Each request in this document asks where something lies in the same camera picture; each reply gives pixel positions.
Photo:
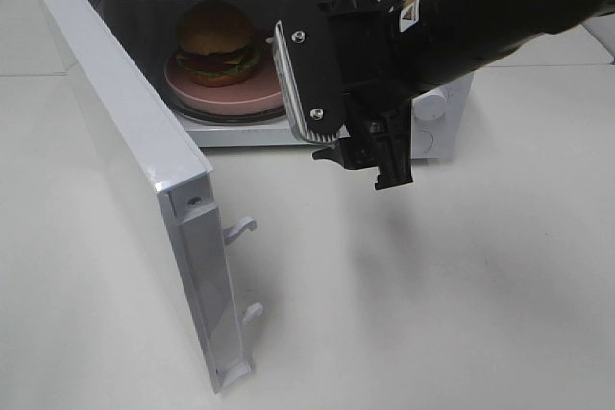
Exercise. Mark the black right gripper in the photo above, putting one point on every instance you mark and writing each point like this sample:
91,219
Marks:
376,101

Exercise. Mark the white timer knob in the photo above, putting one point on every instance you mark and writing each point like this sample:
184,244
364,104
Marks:
430,106

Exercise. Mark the pink round plate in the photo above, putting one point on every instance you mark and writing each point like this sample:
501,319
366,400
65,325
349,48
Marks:
261,91

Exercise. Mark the round white door button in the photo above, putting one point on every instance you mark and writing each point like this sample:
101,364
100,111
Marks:
422,142

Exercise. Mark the burger with lettuce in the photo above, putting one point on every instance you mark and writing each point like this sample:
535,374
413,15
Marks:
216,44

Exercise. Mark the white microwave door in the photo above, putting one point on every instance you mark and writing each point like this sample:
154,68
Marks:
161,180

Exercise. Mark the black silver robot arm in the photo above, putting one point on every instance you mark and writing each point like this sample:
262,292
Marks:
434,42

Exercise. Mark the glass microwave turntable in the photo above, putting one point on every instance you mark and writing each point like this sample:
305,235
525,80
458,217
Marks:
230,114

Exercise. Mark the white microwave oven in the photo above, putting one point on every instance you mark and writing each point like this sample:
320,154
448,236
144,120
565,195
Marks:
120,48

